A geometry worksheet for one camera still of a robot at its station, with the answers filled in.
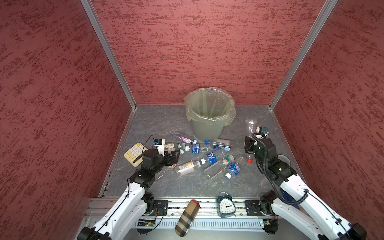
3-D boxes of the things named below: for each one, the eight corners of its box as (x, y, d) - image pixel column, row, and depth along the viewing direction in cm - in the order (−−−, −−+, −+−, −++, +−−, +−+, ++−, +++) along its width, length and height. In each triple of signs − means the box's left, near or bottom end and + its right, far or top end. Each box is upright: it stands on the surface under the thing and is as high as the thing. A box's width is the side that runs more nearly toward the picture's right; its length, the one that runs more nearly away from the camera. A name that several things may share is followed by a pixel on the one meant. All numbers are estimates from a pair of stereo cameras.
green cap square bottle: (209, 181, 85) (210, 178, 81) (203, 172, 88) (204, 169, 84) (232, 166, 90) (233, 163, 87) (226, 158, 94) (227, 155, 90)
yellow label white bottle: (176, 177, 85) (175, 174, 81) (174, 169, 88) (173, 166, 84) (206, 167, 89) (206, 164, 85) (203, 160, 92) (204, 156, 88)
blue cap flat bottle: (205, 151, 95) (205, 148, 93) (205, 140, 100) (205, 138, 98) (231, 151, 95) (232, 149, 93) (229, 140, 100) (230, 138, 98)
